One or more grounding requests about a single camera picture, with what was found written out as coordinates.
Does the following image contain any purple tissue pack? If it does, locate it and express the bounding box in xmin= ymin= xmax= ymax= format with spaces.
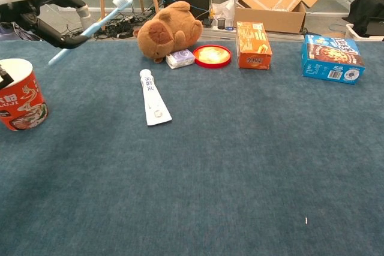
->
xmin=165 ymin=49 xmax=196 ymax=70

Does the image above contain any blue cookie box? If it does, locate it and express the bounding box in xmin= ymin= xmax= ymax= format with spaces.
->
xmin=301 ymin=34 xmax=366 ymax=85

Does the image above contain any light blue toothbrush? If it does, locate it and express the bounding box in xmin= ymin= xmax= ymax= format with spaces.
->
xmin=47 ymin=0 xmax=134 ymax=67

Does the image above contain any black cloth covered object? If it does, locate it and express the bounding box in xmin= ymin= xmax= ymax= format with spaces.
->
xmin=349 ymin=0 xmax=384 ymax=37

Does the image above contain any red round lid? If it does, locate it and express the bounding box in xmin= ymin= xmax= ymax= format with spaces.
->
xmin=193 ymin=44 xmax=232 ymax=69

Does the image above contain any blue table cloth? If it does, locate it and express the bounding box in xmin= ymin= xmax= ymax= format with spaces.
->
xmin=0 ymin=38 xmax=384 ymax=256

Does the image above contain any white plastic bag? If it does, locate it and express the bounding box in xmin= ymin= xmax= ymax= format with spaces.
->
xmin=211 ymin=0 xmax=238 ymax=28

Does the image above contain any orange cracker box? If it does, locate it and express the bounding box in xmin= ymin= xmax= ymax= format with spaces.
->
xmin=235 ymin=21 xmax=273 ymax=70

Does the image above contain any white toothpaste tube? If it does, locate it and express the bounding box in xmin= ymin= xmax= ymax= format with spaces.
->
xmin=139 ymin=68 xmax=173 ymax=127

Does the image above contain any white plastic bin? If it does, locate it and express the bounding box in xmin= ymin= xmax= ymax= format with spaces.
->
xmin=344 ymin=23 xmax=384 ymax=42

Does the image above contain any red paper noodle cup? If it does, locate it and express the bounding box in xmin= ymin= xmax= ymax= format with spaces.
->
xmin=0 ymin=58 xmax=49 ymax=132

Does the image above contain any black floor cable tangle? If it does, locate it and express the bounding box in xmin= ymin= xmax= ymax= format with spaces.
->
xmin=89 ymin=11 xmax=158 ymax=40

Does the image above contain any open brown cardboard box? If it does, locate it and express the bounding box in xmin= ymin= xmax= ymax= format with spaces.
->
xmin=221 ymin=0 xmax=328 ymax=34

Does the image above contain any brown capybara plush toy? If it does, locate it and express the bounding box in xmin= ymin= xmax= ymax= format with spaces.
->
xmin=133 ymin=1 xmax=203 ymax=64

